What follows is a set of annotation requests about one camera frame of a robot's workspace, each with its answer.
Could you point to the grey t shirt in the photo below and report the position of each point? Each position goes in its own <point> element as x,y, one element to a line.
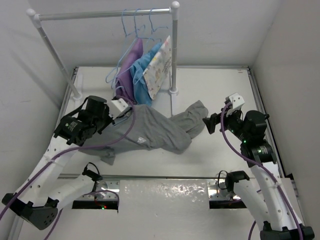
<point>148,130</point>

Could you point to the blue garment on hanger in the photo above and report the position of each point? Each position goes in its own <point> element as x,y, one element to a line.
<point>140,89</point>

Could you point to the metal base plate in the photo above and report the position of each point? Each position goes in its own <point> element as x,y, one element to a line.
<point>107,191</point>
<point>217,192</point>

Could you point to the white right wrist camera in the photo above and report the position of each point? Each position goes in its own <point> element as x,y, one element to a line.
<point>234,101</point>

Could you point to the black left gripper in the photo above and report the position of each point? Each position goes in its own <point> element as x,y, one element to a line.
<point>106,112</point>

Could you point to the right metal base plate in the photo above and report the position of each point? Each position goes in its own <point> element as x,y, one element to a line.
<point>217,192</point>

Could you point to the purple garment on hanger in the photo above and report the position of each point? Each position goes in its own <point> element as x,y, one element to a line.
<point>124,80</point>

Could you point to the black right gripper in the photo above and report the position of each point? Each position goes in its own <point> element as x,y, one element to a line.
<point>211,121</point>

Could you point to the white clothes rack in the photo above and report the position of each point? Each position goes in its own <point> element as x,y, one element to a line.
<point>37,19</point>

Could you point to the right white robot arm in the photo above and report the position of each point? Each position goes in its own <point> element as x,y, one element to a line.
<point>269,205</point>

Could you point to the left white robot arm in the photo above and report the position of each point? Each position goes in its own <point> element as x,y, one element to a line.
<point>36,201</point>

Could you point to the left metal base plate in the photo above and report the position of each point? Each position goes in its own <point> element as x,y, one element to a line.
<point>107,191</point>

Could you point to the white foam front board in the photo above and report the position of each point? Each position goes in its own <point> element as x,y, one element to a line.
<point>149,210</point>

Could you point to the white patterned garment on hanger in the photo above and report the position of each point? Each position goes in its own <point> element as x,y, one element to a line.
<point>158,68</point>

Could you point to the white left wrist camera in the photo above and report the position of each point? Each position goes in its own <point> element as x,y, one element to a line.
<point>117,108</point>

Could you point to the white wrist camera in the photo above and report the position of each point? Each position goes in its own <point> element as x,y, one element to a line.
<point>234,101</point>
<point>117,108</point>

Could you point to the light blue wire hanger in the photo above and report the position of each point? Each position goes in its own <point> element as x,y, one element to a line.
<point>119,120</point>

